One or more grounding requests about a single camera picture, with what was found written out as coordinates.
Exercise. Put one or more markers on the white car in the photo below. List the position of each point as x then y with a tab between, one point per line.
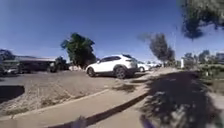
111	65

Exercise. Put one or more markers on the row of parked cars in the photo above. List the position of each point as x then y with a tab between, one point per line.
146	66

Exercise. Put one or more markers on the overhanging tree foliage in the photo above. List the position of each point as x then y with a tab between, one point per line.
200	15

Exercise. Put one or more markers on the low building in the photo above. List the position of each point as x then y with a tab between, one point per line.
31	62

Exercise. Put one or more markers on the green hedge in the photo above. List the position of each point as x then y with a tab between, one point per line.
211	70

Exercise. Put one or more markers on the concrete kerb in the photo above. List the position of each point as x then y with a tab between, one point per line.
66	111

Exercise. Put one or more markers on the tall thin tree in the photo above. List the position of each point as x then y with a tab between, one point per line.
160	48

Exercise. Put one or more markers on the grey asphalt parking lot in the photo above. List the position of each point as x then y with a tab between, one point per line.
50	85

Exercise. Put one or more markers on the dry grass strip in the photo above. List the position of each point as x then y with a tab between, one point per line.
215	86

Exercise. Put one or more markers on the dark green tree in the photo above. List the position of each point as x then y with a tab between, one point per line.
79	49

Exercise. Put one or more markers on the dark vehicle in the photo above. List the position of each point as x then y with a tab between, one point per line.
57	64

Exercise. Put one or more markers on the pale concrete pavement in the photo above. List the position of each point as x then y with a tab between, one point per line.
126	116

